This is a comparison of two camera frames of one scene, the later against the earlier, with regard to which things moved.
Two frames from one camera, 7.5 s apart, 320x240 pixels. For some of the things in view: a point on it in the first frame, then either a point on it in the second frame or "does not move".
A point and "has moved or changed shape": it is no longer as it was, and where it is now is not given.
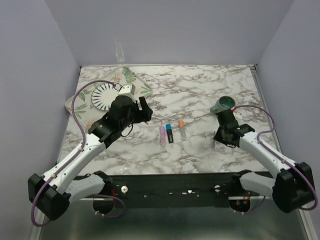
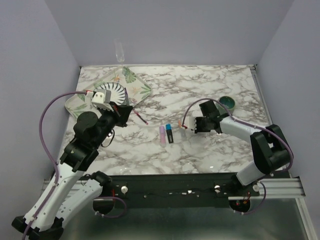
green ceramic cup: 223,103 does not move
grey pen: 213,144 has moved or changed shape
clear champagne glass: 119,50 does not move
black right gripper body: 220,136 → 201,124
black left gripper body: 138,116 → 109,119
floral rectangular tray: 121,76 does not move
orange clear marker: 183,133 does not move
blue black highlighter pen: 169,134 does not move
